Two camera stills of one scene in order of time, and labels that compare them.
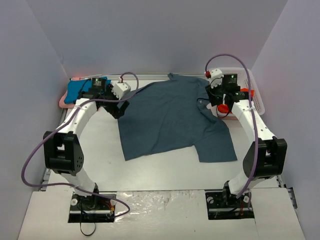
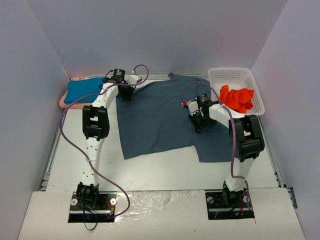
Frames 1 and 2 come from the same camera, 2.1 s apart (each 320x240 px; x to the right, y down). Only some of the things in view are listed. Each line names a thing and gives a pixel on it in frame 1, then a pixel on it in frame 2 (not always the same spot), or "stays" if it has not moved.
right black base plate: x=219 y=207 stays
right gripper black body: x=213 y=97 -> x=200 y=121
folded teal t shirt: x=77 y=87 stays
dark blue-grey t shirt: x=173 y=113 stays
